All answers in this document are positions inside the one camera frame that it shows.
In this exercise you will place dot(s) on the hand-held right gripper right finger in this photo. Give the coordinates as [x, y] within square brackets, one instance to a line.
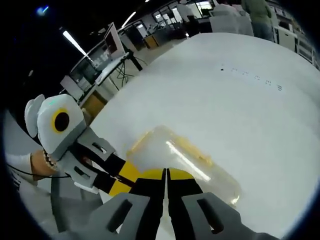
[197, 212]

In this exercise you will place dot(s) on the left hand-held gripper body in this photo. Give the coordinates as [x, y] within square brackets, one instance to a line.
[58, 125]

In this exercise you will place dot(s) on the clear plastic box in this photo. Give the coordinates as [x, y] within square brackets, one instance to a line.
[190, 160]

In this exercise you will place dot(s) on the person's left hand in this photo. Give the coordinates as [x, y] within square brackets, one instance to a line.
[43, 165]

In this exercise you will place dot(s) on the white desk with black legs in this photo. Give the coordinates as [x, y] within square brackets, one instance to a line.
[112, 67]

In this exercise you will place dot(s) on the large display screen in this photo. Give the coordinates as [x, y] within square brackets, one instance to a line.
[113, 41]

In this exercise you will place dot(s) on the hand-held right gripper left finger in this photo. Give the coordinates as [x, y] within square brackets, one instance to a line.
[140, 212]

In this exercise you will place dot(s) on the long ceiling light strip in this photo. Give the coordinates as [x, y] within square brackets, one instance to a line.
[75, 43]

